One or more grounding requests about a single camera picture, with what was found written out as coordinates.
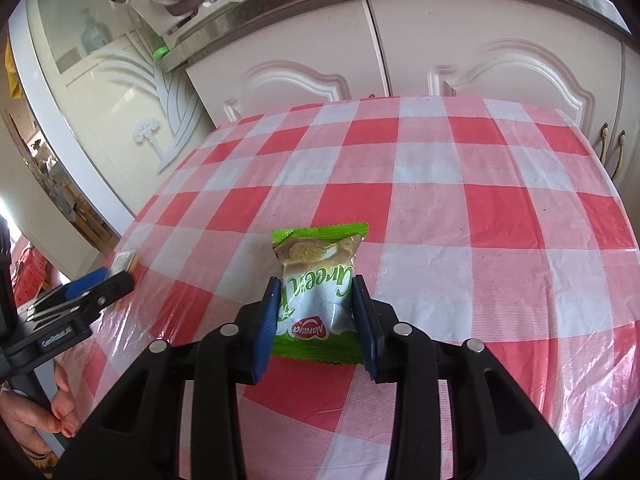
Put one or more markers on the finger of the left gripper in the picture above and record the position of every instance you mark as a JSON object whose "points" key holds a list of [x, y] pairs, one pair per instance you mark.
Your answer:
{"points": [[111, 290], [69, 295]]}

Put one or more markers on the red plastic bag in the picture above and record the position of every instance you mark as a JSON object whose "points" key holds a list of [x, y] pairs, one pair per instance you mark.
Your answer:
{"points": [[29, 275]]}

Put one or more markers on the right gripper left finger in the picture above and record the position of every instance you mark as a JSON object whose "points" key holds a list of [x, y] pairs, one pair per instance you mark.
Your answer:
{"points": [[134, 433]]}

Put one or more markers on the person's left hand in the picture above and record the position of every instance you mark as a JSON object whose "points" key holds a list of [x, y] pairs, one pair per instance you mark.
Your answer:
{"points": [[24, 418]]}

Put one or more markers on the grey green foil packet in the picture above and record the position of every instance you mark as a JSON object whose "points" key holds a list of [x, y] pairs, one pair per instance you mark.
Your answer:
{"points": [[123, 262]]}

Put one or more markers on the frosted glass sliding door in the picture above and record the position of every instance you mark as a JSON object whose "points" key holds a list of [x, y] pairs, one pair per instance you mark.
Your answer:
{"points": [[116, 122]]}

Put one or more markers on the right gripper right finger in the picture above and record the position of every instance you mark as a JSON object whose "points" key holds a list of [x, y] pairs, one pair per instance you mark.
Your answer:
{"points": [[497, 432]]}

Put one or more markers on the yellow hanging cloth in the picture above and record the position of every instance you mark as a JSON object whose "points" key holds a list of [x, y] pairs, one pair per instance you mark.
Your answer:
{"points": [[15, 87]]}

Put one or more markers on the green white snack packet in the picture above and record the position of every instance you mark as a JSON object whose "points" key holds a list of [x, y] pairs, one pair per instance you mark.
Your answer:
{"points": [[314, 320]]}

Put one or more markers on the small green round lid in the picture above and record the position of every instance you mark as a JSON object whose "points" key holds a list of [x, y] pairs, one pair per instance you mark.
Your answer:
{"points": [[160, 53]]}

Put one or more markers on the white kitchen cabinets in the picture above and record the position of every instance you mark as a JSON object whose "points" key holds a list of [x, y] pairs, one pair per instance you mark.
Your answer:
{"points": [[494, 49]]}

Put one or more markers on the red white checkered tablecloth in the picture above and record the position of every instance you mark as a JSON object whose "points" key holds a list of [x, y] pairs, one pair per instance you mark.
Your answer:
{"points": [[487, 219]]}

